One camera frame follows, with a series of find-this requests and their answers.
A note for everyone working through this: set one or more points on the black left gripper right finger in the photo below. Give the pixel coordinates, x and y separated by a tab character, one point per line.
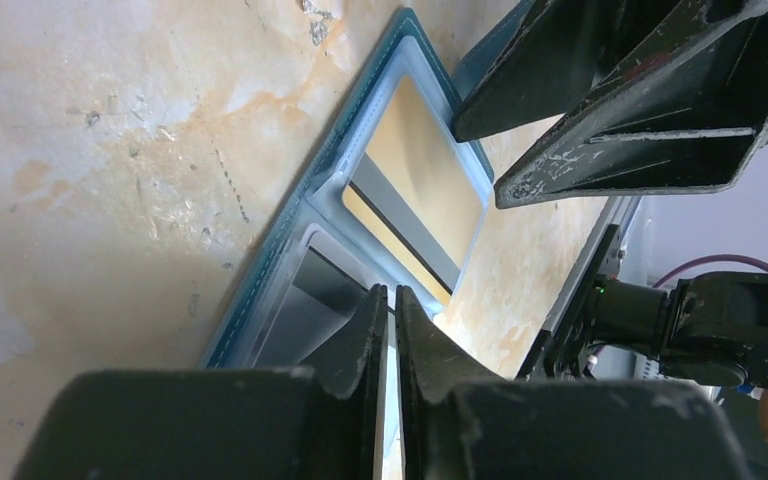
556	424

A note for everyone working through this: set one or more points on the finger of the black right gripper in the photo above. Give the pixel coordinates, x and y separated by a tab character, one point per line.
682	113
545	57

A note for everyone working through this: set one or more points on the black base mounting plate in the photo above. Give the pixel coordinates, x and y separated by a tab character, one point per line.
560	349

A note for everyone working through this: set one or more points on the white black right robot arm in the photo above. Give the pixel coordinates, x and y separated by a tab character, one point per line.
711	329

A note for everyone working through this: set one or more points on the white magnetic stripe card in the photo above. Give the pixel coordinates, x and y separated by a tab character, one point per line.
320	300

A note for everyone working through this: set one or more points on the teal leather card holder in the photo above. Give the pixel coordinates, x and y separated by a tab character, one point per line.
314	216

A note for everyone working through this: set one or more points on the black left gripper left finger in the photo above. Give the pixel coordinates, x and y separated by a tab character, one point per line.
321	419

